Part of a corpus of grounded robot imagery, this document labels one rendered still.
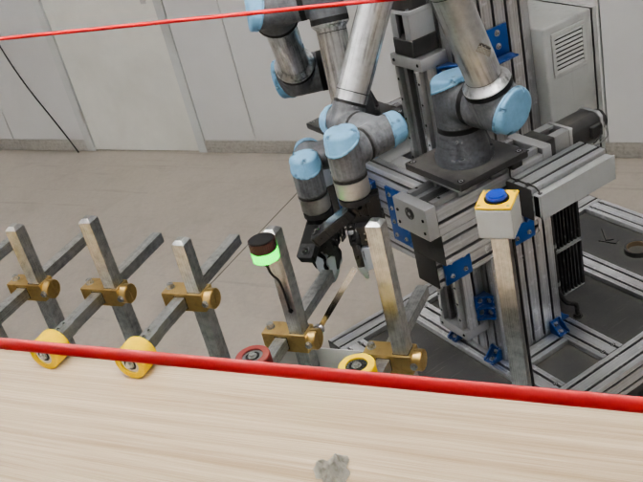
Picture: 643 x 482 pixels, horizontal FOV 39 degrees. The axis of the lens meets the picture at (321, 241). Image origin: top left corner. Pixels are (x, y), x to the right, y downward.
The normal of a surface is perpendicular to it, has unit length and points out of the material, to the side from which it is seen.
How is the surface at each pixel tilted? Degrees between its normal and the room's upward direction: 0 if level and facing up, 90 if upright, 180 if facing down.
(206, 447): 0
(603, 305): 0
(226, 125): 90
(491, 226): 90
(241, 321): 0
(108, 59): 90
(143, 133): 90
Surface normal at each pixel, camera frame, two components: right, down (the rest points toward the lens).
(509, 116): 0.64, 0.37
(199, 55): -0.44, 0.53
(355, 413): -0.22, -0.85
